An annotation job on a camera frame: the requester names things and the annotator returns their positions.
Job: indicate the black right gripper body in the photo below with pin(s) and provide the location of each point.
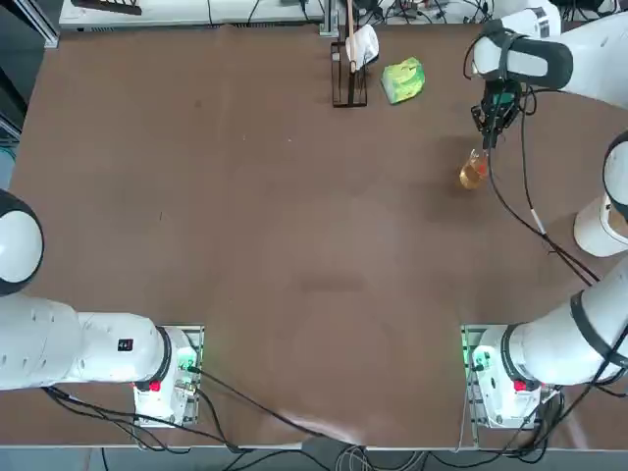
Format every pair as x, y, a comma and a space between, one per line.
493, 98

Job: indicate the red plastic stirrer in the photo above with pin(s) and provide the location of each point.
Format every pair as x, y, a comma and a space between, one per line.
484, 164

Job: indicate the glass beaker with yellow solution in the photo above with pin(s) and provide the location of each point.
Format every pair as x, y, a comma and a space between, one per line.
471, 176

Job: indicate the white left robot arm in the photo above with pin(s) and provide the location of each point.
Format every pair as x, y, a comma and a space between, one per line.
39, 338

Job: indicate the green wrist circuit board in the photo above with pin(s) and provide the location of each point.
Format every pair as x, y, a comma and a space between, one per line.
506, 98

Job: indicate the green tissue packet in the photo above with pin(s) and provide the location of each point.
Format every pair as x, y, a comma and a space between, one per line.
403, 81

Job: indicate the white cloth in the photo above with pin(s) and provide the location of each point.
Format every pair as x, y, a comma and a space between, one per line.
365, 44

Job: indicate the wooden stick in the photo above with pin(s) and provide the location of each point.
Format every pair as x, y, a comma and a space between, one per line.
351, 29

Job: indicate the metal mounting plate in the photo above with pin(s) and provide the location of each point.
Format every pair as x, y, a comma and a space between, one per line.
468, 338
195, 333

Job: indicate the dark wooden rack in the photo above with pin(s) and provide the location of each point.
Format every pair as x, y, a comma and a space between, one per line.
113, 6

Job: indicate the aluminium profile post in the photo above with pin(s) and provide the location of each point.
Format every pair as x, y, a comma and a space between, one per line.
329, 19

